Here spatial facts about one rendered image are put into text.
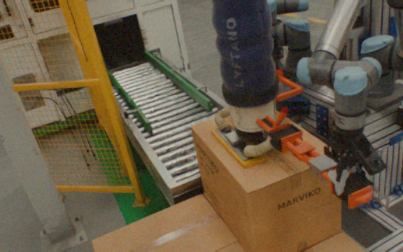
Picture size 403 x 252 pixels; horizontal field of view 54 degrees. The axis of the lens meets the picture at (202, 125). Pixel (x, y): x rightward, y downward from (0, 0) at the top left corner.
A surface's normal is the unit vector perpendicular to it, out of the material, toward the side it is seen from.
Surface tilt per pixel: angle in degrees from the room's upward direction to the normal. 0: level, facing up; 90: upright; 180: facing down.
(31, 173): 90
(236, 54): 70
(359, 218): 0
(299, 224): 90
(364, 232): 0
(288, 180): 90
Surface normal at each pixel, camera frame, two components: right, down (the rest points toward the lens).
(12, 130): 0.40, 0.39
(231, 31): -0.30, 0.43
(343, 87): -0.72, 0.40
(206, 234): -0.17, -0.86
